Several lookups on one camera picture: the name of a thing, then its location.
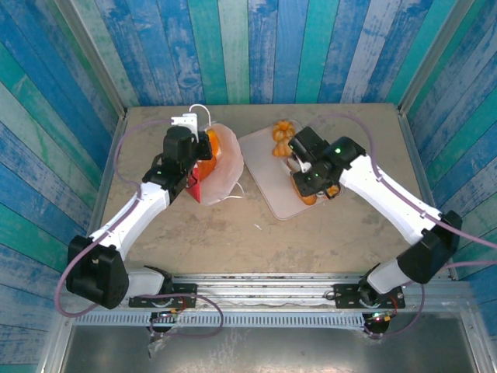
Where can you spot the yellow orange striped fake bread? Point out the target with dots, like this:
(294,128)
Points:
(214,141)

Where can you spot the red-brown triangular fake bread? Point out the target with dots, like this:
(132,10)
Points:
(206,167)

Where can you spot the red white paper bag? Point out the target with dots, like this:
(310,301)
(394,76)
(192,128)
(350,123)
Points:
(227,163)

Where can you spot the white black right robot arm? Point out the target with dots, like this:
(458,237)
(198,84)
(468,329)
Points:
(388,198)

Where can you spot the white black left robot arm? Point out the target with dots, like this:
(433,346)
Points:
(128,217)

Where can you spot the pale plastic serving tray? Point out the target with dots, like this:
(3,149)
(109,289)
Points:
(268,182)

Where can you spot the controller board with LEDs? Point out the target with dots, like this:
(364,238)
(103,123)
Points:
(378,318)
(165,314)

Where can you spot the clear plastic scrap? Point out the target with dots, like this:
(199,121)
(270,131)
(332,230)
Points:
(155,346)

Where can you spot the steel sheet shelf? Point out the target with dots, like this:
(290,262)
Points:
(272,349)

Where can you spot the aluminium table side rail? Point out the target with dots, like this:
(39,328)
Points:
(415,155)
(112,155)

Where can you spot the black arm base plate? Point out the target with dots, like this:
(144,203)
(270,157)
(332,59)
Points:
(186,295)
(343,295)

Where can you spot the aluminium corner post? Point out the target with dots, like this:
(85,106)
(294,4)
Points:
(96,58)
(429,58)

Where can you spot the aluminium mounting rail beam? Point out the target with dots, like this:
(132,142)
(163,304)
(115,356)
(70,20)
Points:
(272,289)

